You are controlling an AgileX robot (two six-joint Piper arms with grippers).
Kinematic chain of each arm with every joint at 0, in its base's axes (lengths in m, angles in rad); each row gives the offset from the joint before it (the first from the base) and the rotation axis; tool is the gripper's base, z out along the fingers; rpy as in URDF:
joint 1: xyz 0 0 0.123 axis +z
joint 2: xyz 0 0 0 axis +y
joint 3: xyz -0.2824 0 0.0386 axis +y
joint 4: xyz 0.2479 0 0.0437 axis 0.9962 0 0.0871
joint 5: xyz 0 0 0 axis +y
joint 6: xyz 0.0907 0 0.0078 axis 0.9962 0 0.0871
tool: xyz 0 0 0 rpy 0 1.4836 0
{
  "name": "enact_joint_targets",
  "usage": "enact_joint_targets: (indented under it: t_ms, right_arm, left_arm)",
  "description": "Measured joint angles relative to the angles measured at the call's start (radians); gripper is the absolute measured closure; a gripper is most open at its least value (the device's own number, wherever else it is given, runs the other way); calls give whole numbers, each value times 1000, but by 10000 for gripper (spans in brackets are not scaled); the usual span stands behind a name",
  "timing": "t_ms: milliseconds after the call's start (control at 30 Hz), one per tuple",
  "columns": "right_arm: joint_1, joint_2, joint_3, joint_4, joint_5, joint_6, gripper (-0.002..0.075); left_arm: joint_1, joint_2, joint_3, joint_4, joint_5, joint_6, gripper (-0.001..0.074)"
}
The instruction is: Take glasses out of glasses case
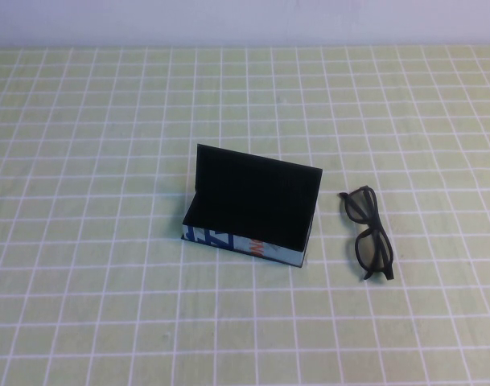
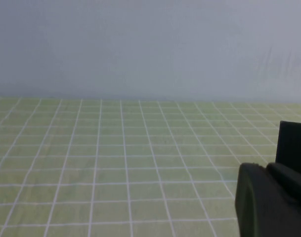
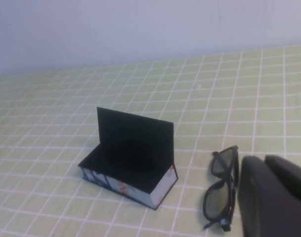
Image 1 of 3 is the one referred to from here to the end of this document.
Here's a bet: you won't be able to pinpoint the green white grid tablecloth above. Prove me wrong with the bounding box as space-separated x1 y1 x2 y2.
0 44 490 386

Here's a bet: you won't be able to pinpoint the black printed glasses case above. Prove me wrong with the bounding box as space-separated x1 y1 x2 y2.
182 143 323 269

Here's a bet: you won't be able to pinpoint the black frame glasses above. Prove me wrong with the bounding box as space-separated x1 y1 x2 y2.
337 184 397 282

